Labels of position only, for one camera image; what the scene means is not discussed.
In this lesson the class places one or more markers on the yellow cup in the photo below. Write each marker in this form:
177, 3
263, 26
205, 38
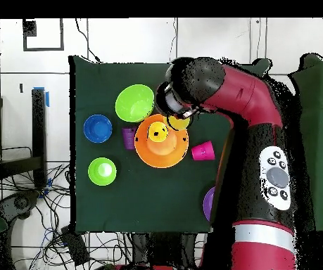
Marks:
158, 136

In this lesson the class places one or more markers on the large orange bowl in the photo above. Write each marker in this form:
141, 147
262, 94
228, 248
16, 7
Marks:
175, 152

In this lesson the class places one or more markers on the translucent yellow-green cup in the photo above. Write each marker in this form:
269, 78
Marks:
179, 123

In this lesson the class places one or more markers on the purple cup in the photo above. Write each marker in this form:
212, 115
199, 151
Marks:
128, 139

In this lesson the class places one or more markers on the red cup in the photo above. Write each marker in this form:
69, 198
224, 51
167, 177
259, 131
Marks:
203, 151

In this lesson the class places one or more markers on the large green bowl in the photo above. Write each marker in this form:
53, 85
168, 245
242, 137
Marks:
134, 102

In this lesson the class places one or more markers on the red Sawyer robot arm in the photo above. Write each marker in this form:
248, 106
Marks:
262, 98

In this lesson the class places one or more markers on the small green bowl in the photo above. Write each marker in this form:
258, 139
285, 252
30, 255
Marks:
102, 171

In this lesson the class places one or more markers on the dark blue bowl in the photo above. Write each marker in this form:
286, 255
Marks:
97, 128

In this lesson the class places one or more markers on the large purple bowl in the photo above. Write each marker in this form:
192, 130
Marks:
208, 204

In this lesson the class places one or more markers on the dark green table cloth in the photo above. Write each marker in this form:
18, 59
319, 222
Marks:
107, 208

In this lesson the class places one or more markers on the black power brick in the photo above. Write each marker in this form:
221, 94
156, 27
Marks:
75, 247

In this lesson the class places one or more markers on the black wheeled base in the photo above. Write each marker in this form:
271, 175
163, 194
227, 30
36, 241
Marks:
17, 203

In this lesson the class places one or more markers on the black post with blue tape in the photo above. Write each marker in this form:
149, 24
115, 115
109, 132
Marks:
38, 135

